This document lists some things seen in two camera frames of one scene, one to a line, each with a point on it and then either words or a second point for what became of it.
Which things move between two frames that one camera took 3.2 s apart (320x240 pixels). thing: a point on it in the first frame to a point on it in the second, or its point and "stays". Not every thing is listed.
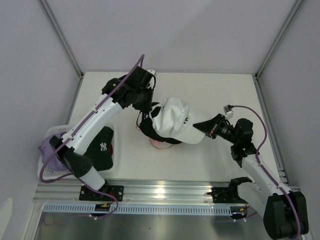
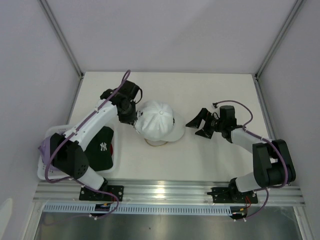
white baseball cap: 171,118 to 156,121
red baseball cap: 111,149 stays
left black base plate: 88,194 stays
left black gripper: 146,107 to 130,119
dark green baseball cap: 99,150 stays
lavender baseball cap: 54,162 stays
